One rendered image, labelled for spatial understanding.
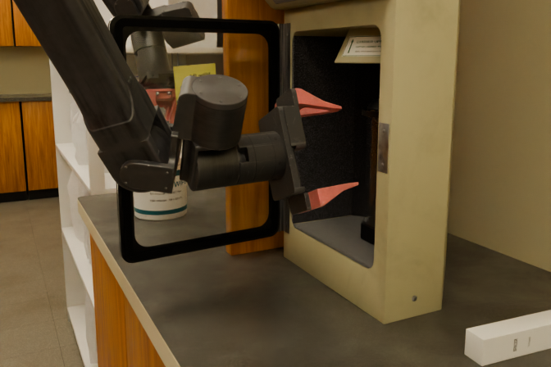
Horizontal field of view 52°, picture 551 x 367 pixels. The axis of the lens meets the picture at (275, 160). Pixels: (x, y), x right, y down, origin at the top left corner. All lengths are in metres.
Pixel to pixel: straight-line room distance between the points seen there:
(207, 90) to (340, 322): 0.44
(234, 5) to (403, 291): 0.58
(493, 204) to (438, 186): 0.41
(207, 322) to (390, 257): 0.29
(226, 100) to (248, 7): 0.54
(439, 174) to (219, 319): 0.39
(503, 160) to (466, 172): 0.11
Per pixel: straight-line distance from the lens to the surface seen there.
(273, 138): 0.63
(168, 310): 0.91
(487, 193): 1.26
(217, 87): 0.57
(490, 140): 1.24
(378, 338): 0.83
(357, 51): 0.88
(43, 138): 5.68
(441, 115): 0.84
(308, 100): 0.66
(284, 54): 1.04
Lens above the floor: 1.32
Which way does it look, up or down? 10 degrees down
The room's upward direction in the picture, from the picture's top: straight up
